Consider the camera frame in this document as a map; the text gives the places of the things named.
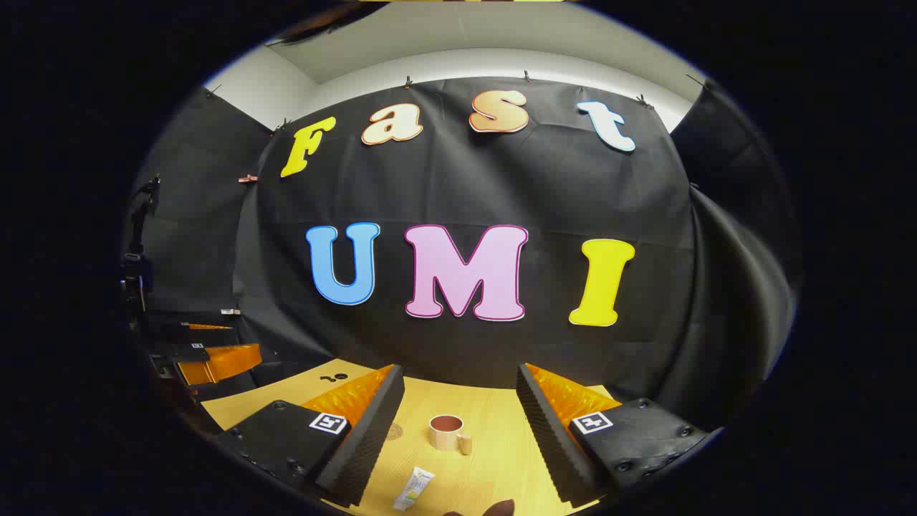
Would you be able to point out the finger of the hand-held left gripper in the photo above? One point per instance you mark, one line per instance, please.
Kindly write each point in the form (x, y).
(208, 331)
(222, 362)

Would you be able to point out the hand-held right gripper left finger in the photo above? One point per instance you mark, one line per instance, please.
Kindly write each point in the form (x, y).
(369, 437)

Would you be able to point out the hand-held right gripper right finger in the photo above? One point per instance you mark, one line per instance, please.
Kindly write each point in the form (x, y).
(548, 437)

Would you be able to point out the white toothpaste tube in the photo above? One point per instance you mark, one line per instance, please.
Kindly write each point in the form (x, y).
(414, 489)

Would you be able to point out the beige cup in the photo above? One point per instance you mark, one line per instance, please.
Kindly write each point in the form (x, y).
(444, 436)

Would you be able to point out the wooden desktop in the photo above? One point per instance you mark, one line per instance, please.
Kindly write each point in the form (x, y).
(494, 444)

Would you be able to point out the black backdrop cloth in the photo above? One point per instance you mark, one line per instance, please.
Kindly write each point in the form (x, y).
(458, 179)

